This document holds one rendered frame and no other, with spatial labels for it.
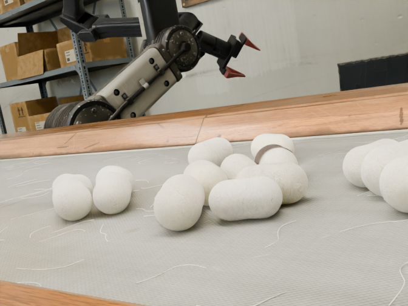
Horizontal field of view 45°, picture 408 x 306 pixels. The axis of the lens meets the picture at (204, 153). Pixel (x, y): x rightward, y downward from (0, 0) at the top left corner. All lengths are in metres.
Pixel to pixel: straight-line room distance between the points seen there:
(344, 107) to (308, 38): 2.14
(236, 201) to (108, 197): 0.08
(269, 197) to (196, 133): 0.27
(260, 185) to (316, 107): 0.22
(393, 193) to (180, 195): 0.08
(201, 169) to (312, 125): 0.19
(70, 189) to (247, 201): 0.10
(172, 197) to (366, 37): 2.24
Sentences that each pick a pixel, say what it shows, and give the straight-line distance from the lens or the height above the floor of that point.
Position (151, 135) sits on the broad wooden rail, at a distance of 0.50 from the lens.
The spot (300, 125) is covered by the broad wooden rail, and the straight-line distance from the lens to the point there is 0.41.
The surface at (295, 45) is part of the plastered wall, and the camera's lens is 2.57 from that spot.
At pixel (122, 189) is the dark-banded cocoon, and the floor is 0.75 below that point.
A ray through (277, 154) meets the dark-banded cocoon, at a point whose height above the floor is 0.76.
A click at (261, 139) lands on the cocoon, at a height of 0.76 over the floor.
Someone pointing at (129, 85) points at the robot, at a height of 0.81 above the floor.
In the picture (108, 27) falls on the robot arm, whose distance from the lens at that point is 1.70.
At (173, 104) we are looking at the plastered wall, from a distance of 3.12.
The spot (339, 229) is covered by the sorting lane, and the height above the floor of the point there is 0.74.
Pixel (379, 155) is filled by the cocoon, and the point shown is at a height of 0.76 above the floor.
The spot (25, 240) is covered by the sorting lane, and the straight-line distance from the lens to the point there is 0.26.
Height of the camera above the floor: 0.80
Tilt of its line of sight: 9 degrees down
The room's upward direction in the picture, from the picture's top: 10 degrees counter-clockwise
